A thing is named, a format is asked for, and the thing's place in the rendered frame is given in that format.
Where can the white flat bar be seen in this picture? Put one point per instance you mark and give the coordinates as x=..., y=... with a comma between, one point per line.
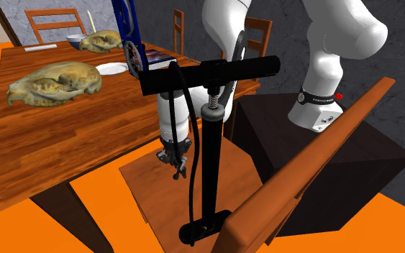
x=41, y=47

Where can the cream candle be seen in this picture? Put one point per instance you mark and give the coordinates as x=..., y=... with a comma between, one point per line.
x=91, y=21

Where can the dark book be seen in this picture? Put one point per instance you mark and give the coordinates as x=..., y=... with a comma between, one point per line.
x=157, y=58

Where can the white and blue bowl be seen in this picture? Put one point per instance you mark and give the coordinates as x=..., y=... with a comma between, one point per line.
x=73, y=41

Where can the blue upright device with wheel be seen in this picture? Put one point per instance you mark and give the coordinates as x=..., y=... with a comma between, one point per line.
x=126, y=24

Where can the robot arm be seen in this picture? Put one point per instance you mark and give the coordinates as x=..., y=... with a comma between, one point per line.
x=332, y=31

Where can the black floor pump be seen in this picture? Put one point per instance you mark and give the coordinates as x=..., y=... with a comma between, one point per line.
x=211, y=157

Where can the wooden table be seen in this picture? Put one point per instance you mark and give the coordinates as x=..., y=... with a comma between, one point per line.
x=65, y=140

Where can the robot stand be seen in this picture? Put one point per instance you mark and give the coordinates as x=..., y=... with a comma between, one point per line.
x=356, y=168

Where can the large yellowish animal skull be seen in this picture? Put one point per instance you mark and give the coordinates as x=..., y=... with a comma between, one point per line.
x=58, y=82

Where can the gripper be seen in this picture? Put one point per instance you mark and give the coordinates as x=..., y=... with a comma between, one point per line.
x=185, y=146

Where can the small yellowish animal skull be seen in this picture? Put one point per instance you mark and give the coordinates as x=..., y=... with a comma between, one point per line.
x=100, y=42

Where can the wooden chair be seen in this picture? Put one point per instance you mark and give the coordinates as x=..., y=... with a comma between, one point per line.
x=293, y=175
x=258, y=31
x=178, y=31
x=53, y=13

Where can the white plate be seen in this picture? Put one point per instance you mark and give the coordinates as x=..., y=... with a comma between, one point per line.
x=111, y=68

